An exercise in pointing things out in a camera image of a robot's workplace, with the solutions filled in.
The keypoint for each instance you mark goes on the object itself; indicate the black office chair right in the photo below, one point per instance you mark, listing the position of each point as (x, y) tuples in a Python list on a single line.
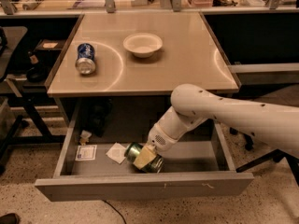
[(275, 155)]

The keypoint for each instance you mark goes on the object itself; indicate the white square paper napkin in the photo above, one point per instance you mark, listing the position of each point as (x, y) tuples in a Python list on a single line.
[(117, 153)]

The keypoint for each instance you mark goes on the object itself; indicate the black office chair left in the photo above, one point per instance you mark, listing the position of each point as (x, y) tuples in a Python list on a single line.
[(10, 39)]

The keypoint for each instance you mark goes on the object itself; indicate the blue soda can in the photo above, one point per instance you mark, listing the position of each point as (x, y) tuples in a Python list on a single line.
[(85, 63)]

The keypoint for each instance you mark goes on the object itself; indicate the white label card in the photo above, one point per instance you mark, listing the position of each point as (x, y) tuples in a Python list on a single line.
[(86, 153)]

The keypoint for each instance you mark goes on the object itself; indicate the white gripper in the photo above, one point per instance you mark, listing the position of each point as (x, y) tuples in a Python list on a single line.
[(159, 137)]

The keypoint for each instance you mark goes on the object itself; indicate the white bowl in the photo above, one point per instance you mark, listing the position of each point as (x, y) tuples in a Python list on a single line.
[(142, 45)]

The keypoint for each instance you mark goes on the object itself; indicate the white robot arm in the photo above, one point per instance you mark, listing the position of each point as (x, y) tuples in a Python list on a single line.
[(275, 125)]

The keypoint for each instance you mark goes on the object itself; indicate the black office chair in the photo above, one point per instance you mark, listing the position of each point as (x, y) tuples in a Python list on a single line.
[(10, 39), (275, 155)]

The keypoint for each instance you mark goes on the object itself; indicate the open grey drawer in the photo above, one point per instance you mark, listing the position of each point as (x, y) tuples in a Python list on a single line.
[(199, 165)]

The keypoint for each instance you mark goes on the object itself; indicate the green soda can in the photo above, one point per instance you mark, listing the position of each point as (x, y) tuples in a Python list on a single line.
[(153, 167)]

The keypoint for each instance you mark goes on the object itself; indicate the grey cabinet desk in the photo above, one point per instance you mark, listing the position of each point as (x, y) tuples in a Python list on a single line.
[(189, 54)]

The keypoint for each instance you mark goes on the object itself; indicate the crumpled paper scrap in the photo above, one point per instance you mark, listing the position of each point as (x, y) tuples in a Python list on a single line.
[(84, 137)]

